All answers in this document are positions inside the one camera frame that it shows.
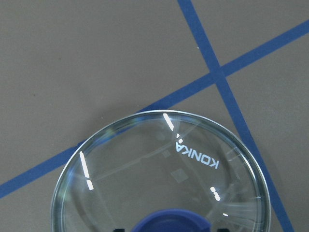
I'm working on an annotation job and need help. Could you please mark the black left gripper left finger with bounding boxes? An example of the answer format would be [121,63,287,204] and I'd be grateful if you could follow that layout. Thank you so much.
[113,228,125,232]

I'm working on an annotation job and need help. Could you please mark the glass pot lid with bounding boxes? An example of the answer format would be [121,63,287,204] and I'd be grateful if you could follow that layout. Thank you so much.
[51,110,271,232]

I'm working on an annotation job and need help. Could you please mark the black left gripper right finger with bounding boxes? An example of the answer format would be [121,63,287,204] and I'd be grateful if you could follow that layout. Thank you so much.
[217,228,229,232]

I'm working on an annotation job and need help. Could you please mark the blue tape strip crossing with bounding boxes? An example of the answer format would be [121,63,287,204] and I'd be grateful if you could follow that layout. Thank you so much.
[0,19,309,198]

